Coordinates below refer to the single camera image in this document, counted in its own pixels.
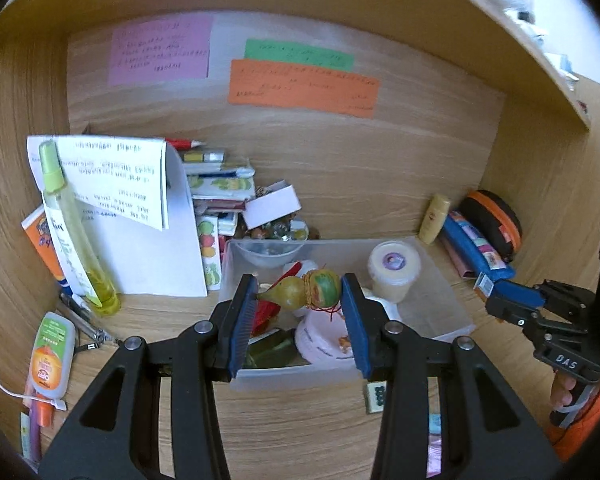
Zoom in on yellow-green spray bottle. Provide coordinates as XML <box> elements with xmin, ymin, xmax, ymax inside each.
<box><xmin>39</xmin><ymin>141</ymin><xmax>122</xmax><ymax>317</ymax></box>

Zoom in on cream jar with purple label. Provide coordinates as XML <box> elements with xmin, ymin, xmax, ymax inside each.
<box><xmin>368</xmin><ymin>241</ymin><xmax>422</xmax><ymax>303</ymax></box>

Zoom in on painted gourd ornament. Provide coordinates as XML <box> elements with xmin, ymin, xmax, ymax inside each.
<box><xmin>256</xmin><ymin>269</ymin><xmax>343</xmax><ymax>313</ymax></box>

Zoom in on metal nail clippers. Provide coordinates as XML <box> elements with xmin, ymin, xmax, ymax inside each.
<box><xmin>57</xmin><ymin>290</ymin><xmax>123</xmax><ymax>346</ymax></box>

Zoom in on pink flat case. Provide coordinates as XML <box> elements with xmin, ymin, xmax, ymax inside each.
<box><xmin>442</xmin><ymin>237</ymin><xmax>477</xmax><ymax>279</ymax></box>

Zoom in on purple pen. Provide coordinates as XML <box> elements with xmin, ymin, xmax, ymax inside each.
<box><xmin>22</xmin><ymin>410</ymin><xmax>43</xmax><ymax>461</ymax></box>

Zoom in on pink small packet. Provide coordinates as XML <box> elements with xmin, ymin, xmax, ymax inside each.
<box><xmin>426</xmin><ymin>435</ymin><xmax>443</xmax><ymax>478</ymax></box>

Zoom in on frosted clear plastic container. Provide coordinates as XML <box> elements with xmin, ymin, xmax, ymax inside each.
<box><xmin>240</xmin><ymin>241</ymin><xmax>303</xmax><ymax>268</ymax></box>

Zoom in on white cable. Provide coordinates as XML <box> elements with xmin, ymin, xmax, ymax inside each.
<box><xmin>0</xmin><ymin>355</ymin><xmax>66</xmax><ymax>411</ymax></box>

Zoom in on sticky flag strip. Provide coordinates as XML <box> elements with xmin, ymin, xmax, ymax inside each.
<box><xmin>180</xmin><ymin>150</ymin><xmax>227</xmax><ymax>163</ymax></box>

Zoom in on green translucent item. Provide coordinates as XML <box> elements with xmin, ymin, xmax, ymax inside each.
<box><xmin>245</xmin><ymin>335</ymin><xmax>297</xmax><ymax>367</ymax></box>

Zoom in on pink paper note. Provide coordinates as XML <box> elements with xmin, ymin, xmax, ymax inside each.
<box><xmin>107</xmin><ymin>14</ymin><xmax>214</xmax><ymax>87</ymax></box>

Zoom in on orange and black case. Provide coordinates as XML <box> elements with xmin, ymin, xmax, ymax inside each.
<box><xmin>460</xmin><ymin>190</ymin><xmax>523</xmax><ymax>263</ymax></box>

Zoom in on stack of booklets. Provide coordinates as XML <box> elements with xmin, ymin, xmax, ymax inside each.
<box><xmin>182</xmin><ymin>160</ymin><xmax>257</xmax><ymax>236</ymax></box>

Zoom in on fruit sticker sheet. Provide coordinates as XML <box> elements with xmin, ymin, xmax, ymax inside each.
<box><xmin>197</xmin><ymin>216</ymin><xmax>223</xmax><ymax>291</ymax></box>

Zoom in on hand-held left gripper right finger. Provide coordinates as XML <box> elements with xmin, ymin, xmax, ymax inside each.
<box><xmin>340</xmin><ymin>272</ymin><xmax>563</xmax><ymax>480</ymax></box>

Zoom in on small patterned tile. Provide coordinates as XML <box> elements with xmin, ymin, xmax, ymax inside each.
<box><xmin>364</xmin><ymin>382</ymin><xmax>387</xmax><ymax>414</ymax></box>

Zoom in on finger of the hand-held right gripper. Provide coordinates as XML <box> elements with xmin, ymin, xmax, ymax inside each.
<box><xmin>532</xmin><ymin>280</ymin><xmax>600</xmax><ymax>331</ymax></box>
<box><xmin>485</xmin><ymin>282</ymin><xmax>551</xmax><ymax>336</ymax></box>

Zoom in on green paper note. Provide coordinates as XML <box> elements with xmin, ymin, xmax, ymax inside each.
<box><xmin>244</xmin><ymin>39</ymin><xmax>356</xmax><ymax>72</ymax></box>

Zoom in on small white cardboard box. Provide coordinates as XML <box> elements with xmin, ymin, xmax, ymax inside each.
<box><xmin>242</xmin><ymin>180</ymin><xmax>302</xmax><ymax>231</ymax></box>

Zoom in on white squeeze bottle orange label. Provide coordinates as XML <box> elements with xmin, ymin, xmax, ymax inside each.
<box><xmin>27</xmin><ymin>312</ymin><xmax>76</xmax><ymax>401</ymax></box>

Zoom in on person's right hand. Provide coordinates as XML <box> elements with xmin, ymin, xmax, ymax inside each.
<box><xmin>550</xmin><ymin>374</ymin><xmax>578</xmax><ymax>412</ymax></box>

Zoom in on red drawstring pouch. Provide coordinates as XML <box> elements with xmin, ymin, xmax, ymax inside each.
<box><xmin>252</xmin><ymin>265</ymin><xmax>301</xmax><ymax>333</ymax></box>

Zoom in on clear plastic storage bin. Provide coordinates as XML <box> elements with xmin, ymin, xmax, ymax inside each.
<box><xmin>219</xmin><ymin>235</ymin><xmax>477</xmax><ymax>393</ymax></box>

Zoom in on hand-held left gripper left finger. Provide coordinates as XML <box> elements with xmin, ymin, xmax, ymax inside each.
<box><xmin>37</xmin><ymin>274</ymin><xmax>260</xmax><ymax>480</ymax></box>

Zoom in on white handwritten folded paper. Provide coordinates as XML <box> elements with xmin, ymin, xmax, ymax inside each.
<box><xmin>27</xmin><ymin>135</ymin><xmax>208</xmax><ymax>298</ymax></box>

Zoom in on wooden desktop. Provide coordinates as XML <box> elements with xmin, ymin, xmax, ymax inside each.
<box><xmin>10</xmin><ymin>232</ymin><xmax>556</xmax><ymax>480</ymax></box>

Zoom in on person's right forearm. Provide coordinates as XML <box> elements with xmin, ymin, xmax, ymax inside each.
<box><xmin>550</xmin><ymin>385</ymin><xmax>600</xmax><ymax>461</ymax></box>

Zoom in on small yellow bottle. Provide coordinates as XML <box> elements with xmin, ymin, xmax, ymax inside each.
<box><xmin>419</xmin><ymin>195</ymin><xmax>452</xmax><ymax>245</ymax></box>

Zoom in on orange paper note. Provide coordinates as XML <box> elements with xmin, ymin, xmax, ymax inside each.
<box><xmin>227</xmin><ymin>59</ymin><xmax>382</xmax><ymax>119</ymax></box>

